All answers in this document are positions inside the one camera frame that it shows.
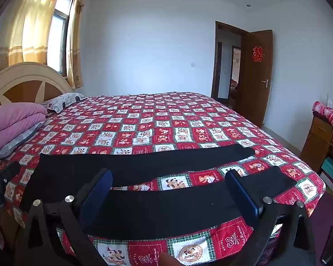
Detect black pants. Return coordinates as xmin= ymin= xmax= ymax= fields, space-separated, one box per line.
xmin=20 ymin=144 xmax=295 ymax=240

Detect grey patterned pillow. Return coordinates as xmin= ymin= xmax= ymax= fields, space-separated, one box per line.
xmin=0 ymin=121 xmax=44 ymax=159

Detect pink folded quilt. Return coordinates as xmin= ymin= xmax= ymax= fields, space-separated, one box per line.
xmin=0 ymin=102 xmax=47 ymax=149

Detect teal shoe box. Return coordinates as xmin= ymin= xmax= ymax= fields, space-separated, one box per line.
xmin=321 ymin=157 xmax=333 ymax=180

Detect wooden desk cabinet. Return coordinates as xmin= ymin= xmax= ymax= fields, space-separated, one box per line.
xmin=299 ymin=114 xmax=333 ymax=186

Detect white floral pillow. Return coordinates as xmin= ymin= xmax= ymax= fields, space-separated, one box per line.
xmin=42 ymin=92 xmax=86 ymax=113

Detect cream wooden headboard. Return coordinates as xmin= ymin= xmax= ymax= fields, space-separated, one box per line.
xmin=0 ymin=62 xmax=73 ymax=106

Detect red patchwork bedspread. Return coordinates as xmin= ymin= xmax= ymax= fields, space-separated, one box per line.
xmin=0 ymin=92 xmax=325 ymax=265

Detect red checked cloth bundle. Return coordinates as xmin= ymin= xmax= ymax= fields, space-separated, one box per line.
xmin=312 ymin=101 xmax=333 ymax=126

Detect yellow curtain left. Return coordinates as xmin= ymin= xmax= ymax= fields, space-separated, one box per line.
xmin=0 ymin=0 xmax=57 ymax=72

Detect yellow curtain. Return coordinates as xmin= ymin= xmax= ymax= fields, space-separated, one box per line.
xmin=66 ymin=0 xmax=84 ymax=90
xmin=0 ymin=0 xmax=57 ymax=72

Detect window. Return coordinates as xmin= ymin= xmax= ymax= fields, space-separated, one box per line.
xmin=47 ymin=0 xmax=73 ymax=78

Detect yellow curtain right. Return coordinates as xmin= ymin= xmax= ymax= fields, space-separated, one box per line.
xmin=66 ymin=0 xmax=84 ymax=90

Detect red double happiness decal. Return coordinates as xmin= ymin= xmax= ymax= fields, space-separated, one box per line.
xmin=252 ymin=46 xmax=265 ymax=63

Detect brown wooden door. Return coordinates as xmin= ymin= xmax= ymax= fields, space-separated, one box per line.
xmin=236 ymin=29 xmax=273 ymax=127

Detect door handle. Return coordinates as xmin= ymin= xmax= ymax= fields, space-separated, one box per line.
xmin=261 ymin=79 xmax=269 ymax=88

